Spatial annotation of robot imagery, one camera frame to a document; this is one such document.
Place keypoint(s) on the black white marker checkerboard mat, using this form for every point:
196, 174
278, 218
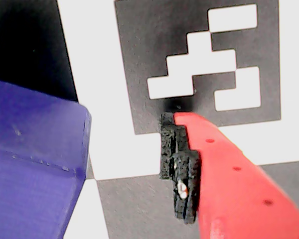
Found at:
144, 44

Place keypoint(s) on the blue cube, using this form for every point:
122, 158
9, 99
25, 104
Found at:
35, 154

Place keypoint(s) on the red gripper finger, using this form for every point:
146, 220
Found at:
234, 194

